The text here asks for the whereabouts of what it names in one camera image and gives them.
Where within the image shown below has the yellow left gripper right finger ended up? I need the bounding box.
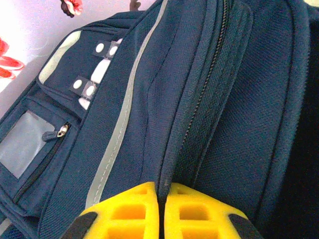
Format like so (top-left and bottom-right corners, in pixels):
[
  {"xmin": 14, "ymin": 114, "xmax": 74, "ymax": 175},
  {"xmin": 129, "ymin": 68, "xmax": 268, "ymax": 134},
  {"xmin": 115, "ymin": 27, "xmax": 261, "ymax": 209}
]
[{"xmin": 164, "ymin": 182, "xmax": 262, "ymax": 239}]

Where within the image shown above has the navy blue backpack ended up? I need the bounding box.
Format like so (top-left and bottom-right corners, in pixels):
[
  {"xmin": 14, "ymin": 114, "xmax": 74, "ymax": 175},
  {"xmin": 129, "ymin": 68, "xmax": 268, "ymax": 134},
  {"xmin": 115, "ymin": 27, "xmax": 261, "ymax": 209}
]
[{"xmin": 0, "ymin": 0, "xmax": 319, "ymax": 239}]

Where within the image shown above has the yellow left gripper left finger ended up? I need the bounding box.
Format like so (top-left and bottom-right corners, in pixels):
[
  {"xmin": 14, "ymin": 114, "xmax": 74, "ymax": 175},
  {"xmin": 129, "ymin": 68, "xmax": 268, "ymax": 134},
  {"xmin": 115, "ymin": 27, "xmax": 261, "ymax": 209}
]
[{"xmin": 62, "ymin": 181, "xmax": 160, "ymax": 239}]

